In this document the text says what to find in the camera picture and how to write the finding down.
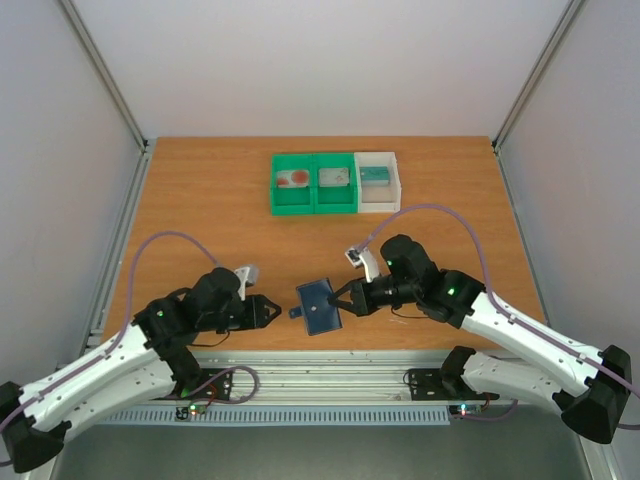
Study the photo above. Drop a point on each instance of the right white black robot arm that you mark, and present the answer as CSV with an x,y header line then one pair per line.
x,y
586,386

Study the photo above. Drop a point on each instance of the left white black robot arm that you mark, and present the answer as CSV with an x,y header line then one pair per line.
x,y
149,359

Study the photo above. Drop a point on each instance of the right controller board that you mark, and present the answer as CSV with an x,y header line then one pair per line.
x,y
466,410

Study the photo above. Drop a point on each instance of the card with red circles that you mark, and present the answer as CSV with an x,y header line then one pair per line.
x,y
292,179

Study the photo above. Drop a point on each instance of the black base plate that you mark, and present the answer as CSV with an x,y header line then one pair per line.
x,y
425,384
219,389

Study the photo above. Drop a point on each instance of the left green bin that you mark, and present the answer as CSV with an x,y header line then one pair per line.
x,y
289,202

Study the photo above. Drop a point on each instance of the teal card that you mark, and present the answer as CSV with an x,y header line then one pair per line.
x,y
375,176

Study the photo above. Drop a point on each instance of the aluminium frame post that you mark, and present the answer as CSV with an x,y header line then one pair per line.
x,y
95,57
559,33

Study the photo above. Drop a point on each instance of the green bin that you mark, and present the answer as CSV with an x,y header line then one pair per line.
x,y
337,200
289,202

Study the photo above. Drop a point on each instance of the blue leather card holder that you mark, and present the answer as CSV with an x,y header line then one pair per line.
x,y
313,307

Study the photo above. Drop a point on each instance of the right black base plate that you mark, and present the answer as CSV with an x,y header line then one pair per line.
x,y
425,384

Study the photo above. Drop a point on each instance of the controller board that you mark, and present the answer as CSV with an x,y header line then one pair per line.
x,y
192,412
466,410

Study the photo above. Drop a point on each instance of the left aluminium frame post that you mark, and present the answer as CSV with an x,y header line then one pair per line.
x,y
95,57

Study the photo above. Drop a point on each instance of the aluminium front rail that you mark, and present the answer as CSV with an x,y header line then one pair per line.
x,y
329,377

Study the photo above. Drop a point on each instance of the grey white card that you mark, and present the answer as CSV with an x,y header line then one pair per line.
x,y
330,177

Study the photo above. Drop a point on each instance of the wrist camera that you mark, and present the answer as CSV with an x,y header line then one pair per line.
x,y
361,257
248,276

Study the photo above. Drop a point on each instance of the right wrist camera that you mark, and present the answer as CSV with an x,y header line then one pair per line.
x,y
361,257

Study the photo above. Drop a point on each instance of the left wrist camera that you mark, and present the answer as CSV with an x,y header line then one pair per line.
x,y
248,276

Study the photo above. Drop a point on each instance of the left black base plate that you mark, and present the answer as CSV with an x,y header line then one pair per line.
x,y
219,389

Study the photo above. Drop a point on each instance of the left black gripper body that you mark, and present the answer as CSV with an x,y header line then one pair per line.
x,y
246,320

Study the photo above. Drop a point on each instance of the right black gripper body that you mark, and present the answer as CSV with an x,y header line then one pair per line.
x,y
360,296

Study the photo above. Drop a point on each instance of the right aluminium frame post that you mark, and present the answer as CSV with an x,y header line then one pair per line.
x,y
559,33

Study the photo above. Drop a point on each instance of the left controller board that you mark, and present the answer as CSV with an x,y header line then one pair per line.
x,y
192,412

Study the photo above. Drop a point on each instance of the white bin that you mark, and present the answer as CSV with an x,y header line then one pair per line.
x,y
379,199

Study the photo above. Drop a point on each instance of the middle green bin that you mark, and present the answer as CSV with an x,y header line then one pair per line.
x,y
337,200

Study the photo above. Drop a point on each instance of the grey slotted cable duct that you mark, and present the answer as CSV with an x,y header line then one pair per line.
x,y
282,416

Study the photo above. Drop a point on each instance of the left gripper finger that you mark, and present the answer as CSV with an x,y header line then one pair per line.
x,y
266,320
270,307

